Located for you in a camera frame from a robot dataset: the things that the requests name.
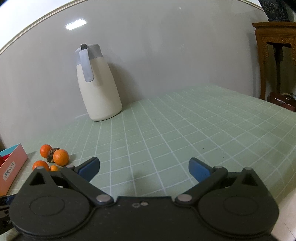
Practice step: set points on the carved wooden side cabinet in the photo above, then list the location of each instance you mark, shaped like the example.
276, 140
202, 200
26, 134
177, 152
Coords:
278, 35

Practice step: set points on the small orange kumquat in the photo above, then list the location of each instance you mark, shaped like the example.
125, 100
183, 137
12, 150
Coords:
54, 168

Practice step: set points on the white thermos jug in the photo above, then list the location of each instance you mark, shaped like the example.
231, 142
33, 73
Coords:
96, 83

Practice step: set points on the dark brown passion fruit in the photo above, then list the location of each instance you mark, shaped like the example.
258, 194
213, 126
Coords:
51, 154

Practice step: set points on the orange tangerine far left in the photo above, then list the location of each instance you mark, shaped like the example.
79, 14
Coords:
44, 150

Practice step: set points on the large orange tangerine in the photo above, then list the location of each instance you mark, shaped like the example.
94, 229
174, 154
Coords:
61, 157

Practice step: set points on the colourful cardboard box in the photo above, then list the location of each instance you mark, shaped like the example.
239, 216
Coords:
12, 160

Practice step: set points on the green grid table mat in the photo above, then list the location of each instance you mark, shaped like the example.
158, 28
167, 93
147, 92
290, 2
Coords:
145, 150

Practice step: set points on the reddish orange tangerine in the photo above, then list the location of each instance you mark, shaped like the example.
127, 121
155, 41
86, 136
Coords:
39, 164

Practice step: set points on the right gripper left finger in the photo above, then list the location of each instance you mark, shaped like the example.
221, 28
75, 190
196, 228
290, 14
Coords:
79, 179

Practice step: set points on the red brown box on floor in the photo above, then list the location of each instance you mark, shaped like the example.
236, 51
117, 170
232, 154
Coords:
286, 100

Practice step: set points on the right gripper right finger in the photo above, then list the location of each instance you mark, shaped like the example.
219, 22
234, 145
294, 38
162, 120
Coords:
208, 179

